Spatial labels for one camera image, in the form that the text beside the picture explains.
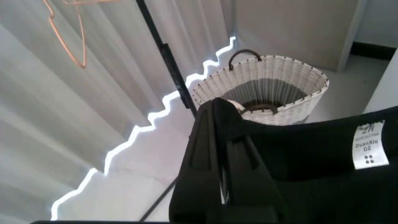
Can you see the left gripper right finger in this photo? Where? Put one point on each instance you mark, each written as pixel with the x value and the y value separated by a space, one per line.
pixel 248 189

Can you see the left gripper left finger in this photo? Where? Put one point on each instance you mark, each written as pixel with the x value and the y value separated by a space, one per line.
pixel 199 174

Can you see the black garment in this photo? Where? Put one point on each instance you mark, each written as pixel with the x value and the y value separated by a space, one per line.
pixel 311 155

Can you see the black clothes rack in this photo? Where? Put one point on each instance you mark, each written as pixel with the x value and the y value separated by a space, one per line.
pixel 171 65

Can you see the white laundry basket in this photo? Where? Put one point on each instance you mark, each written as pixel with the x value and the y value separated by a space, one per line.
pixel 273 71

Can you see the pink clothes hanger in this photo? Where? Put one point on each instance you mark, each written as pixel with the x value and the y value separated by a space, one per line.
pixel 81 40

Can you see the white curtain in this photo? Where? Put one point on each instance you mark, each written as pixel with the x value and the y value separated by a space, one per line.
pixel 46 124

